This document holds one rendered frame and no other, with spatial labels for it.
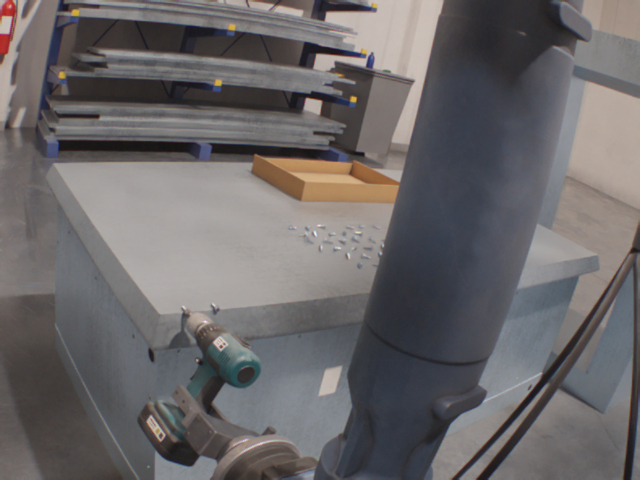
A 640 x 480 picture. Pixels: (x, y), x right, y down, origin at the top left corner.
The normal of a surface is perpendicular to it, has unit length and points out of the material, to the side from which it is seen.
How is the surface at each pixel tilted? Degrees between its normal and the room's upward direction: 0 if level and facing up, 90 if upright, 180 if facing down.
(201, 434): 59
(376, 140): 96
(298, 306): 67
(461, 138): 89
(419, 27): 90
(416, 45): 90
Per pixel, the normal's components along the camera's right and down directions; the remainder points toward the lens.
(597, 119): -0.81, 0.01
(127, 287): -0.63, -0.33
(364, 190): 0.57, 0.37
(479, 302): 0.20, 0.33
